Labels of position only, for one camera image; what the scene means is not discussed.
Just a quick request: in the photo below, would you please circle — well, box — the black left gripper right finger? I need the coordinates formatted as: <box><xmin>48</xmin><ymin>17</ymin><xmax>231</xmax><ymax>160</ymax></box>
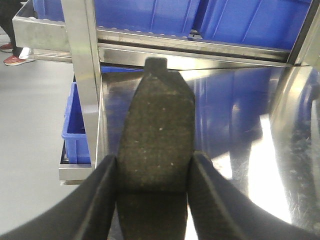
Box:
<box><xmin>187</xmin><ymin>151</ymin><xmax>319</xmax><ymax>240</ymax></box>

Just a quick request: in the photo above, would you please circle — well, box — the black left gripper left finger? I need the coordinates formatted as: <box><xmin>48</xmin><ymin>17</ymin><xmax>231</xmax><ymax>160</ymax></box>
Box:
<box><xmin>0</xmin><ymin>155</ymin><xmax>117</xmax><ymax>240</ymax></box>

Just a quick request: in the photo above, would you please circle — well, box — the brake pad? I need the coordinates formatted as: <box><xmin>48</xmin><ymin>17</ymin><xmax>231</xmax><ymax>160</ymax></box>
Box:
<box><xmin>116</xmin><ymin>58</ymin><xmax>195</xmax><ymax>240</ymax></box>

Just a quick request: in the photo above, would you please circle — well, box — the small blue bin under rack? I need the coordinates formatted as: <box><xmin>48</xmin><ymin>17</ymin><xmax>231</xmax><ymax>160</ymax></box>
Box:
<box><xmin>61</xmin><ymin>82</ymin><xmax>91</xmax><ymax>165</ymax></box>

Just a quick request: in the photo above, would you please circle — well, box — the large blue plastic crate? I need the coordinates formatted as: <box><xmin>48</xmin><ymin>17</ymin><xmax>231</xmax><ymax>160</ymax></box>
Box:
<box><xmin>193</xmin><ymin>0</ymin><xmax>311</xmax><ymax>50</ymax></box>

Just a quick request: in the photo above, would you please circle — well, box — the blue plastic crate left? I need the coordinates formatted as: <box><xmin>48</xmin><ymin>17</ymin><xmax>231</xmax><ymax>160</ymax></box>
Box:
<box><xmin>32</xmin><ymin>0</ymin><xmax>200</xmax><ymax>37</ymax></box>

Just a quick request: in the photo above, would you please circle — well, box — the person in dark shirt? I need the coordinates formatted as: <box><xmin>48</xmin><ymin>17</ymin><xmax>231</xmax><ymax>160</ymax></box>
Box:
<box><xmin>0</xmin><ymin>0</ymin><xmax>33</xmax><ymax>66</ymax></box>

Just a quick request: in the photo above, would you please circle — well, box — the stainless steel rack frame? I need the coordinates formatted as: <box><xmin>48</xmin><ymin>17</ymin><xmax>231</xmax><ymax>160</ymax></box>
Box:
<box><xmin>12</xmin><ymin>0</ymin><xmax>320</xmax><ymax>186</ymax></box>

